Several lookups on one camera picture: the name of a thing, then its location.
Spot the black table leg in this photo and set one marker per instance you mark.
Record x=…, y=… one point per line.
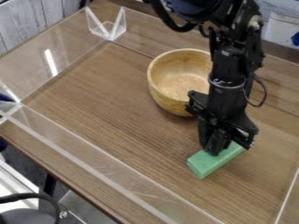
x=49, y=184

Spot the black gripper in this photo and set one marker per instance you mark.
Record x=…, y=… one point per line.
x=223, y=122

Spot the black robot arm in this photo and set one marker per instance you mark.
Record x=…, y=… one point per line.
x=231, y=23

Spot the clear acrylic corner bracket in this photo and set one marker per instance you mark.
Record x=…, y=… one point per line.
x=107, y=30

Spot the clear acrylic front wall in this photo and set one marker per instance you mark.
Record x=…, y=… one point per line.
x=109, y=131

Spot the white bin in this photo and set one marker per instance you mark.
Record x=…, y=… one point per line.
x=282, y=27

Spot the green rectangular block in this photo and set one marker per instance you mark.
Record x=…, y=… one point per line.
x=203, y=164

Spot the light wooden bowl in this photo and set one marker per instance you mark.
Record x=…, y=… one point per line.
x=176, y=72

